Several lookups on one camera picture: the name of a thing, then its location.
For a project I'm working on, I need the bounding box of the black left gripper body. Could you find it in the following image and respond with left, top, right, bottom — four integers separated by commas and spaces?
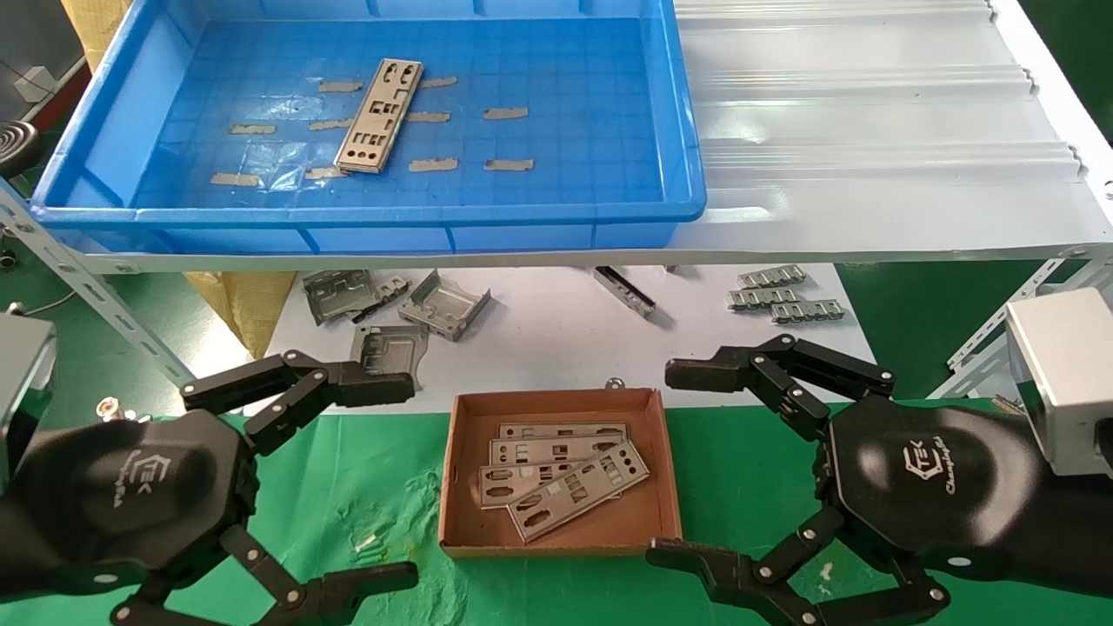
30, 409, 260, 601

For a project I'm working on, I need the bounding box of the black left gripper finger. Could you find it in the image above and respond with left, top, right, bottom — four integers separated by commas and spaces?
180, 350, 416, 458
109, 526, 420, 626

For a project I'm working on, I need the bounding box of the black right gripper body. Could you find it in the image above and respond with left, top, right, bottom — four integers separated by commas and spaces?
816, 396, 1050, 582

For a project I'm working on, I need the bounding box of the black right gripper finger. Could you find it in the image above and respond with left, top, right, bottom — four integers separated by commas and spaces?
645, 506, 950, 626
665, 335, 896, 441

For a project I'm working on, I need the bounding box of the silver metal io shield plate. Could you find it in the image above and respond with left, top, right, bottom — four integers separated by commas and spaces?
475, 459, 623, 510
334, 58, 424, 174
497, 422, 631, 449
507, 442, 650, 544
487, 430, 629, 470

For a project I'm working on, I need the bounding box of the grey metal box part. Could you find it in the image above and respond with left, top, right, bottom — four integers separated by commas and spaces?
350, 324, 430, 392

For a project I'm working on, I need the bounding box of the brown cardboard box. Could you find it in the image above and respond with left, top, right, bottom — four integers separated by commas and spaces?
437, 387, 683, 559

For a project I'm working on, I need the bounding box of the blue plastic tray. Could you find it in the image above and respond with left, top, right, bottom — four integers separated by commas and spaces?
26, 0, 707, 255

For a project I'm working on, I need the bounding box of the small white box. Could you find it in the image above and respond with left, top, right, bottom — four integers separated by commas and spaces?
13, 65, 59, 103

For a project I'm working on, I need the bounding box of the green table cloth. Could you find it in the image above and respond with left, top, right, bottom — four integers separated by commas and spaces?
0, 398, 1113, 626

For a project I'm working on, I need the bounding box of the silver metal clip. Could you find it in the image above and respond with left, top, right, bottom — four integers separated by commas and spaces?
97, 396, 156, 425

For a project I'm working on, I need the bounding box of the small toothed metal piece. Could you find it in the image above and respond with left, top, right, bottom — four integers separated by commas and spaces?
352, 275, 411, 324

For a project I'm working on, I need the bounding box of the long narrow metal strip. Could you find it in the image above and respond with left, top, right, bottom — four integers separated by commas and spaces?
594, 265, 657, 320

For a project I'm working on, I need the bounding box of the white paper sheet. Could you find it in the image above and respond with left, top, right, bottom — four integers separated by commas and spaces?
243, 265, 892, 416

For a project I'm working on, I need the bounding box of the perforated metal shelf strut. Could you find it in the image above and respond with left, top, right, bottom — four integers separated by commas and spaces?
943, 248, 1113, 401
0, 178, 201, 388

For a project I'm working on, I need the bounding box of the black coiled round object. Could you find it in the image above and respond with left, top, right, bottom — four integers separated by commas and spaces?
0, 120, 43, 179

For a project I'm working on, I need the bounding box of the grey bent metal bracket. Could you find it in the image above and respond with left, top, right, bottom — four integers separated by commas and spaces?
302, 270, 381, 327

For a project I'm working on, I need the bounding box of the grey open metal box bracket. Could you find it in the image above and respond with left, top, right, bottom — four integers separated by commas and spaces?
397, 270, 492, 342

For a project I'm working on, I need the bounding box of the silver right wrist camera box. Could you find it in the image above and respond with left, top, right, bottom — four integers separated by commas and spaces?
1006, 287, 1113, 477

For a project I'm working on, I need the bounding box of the thin white floor cable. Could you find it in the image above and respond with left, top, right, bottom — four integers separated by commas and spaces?
16, 290, 77, 316

